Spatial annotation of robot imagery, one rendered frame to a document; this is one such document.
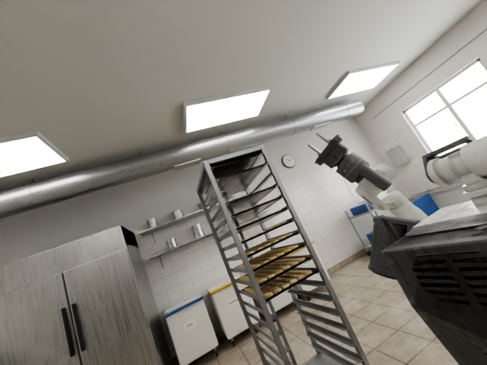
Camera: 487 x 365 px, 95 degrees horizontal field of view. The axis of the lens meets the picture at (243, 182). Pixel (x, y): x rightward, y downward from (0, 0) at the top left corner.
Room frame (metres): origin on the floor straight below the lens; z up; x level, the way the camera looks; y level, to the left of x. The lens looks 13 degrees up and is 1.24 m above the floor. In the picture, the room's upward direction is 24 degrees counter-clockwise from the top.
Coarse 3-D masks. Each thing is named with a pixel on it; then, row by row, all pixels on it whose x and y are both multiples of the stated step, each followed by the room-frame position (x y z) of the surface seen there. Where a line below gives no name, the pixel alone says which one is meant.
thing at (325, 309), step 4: (296, 300) 2.10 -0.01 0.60; (300, 300) 2.03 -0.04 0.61; (300, 304) 2.01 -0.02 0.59; (304, 304) 1.98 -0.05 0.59; (308, 304) 1.93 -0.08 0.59; (312, 304) 1.87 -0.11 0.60; (316, 304) 1.82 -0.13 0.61; (312, 308) 1.84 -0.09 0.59; (316, 308) 1.82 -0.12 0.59; (320, 308) 1.78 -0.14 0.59; (324, 308) 1.73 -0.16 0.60; (328, 308) 1.68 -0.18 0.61; (332, 308) 1.64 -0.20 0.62; (324, 312) 1.70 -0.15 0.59; (328, 312) 1.67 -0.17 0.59; (332, 312) 1.65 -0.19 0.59; (336, 312) 1.61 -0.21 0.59
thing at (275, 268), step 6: (300, 258) 1.67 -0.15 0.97; (270, 264) 1.95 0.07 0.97; (276, 264) 1.84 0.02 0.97; (282, 264) 1.73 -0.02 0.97; (288, 264) 1.63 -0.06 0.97; (294, 264) 1.57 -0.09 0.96; (258, 270) 1.92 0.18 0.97; (264, 270) 1.80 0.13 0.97; (270, 270) 1.69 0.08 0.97; (276, 270) 1.59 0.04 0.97; (282, 270) 1.54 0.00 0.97; (246, 276) 1.88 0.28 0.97; (258, 276) 1.71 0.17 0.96; (264, 276) 1.61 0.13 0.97; (270, 276) 1.50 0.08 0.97; (258, 282) 1.54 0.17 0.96
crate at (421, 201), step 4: (420, 196) 4.80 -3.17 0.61; (424, 196) 4.75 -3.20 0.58; (428, 196) 4.79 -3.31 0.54; (412, 200) 4.78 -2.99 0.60; (416, 200) 4.66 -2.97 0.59; (420, 200) 4.69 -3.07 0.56; (424, 200) 4.73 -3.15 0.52; (428, 200) 4.77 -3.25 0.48; (432, 200) 4.81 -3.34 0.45; (416, 204) 4.63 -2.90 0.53; (420, 204) 4.67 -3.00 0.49; (424, 204) 4.70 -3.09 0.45; (428, 204) 4.74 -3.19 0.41; (420, 208) 4.65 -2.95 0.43
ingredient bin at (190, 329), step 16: (176, 304) 3.53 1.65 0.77; (192, 304) 3.22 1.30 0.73; (176, 320) 3.12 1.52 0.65; (192, 320) 3.18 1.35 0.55; (208, 320) 3.26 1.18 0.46; (176, 336) 3.10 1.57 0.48; (192, 336) 3.16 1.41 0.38; (208, 336) 3.23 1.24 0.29; (176, 352) 3.08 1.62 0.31; (192, 352) 3.14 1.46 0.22
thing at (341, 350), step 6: (312, 336) 2.08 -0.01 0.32; (318, 336) 2.00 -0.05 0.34; (324, 342) 1.93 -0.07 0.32; (330, 342) 1.85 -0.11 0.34; (336, 348) 1.79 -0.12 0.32; (342, 348) 1.74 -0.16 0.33; (348, 354) 1.69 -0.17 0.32; (354, 354) 1.63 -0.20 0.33; (354, 360) 1.61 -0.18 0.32; (360, 360) 1.59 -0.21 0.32
